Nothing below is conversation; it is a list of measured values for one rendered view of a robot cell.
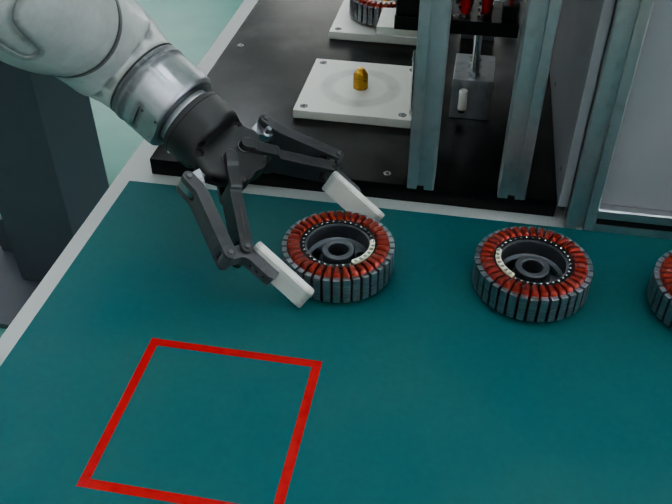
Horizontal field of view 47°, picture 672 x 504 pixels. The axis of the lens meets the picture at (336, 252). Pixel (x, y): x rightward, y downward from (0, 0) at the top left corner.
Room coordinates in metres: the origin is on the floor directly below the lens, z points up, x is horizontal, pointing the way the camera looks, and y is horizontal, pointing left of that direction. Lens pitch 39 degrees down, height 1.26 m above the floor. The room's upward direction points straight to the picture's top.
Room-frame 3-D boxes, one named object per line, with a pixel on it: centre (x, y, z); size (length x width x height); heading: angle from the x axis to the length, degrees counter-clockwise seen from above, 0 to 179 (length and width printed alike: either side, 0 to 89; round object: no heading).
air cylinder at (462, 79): (0.90, -0.17, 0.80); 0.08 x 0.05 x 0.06; 169
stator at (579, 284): (0.57, -0.19, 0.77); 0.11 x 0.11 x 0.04
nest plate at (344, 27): (1.17, -0.08, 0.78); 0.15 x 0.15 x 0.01; 79
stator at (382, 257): (0.60, 0.00, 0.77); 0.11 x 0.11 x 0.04
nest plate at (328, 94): (0.93, -0.03, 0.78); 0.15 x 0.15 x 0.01; 79
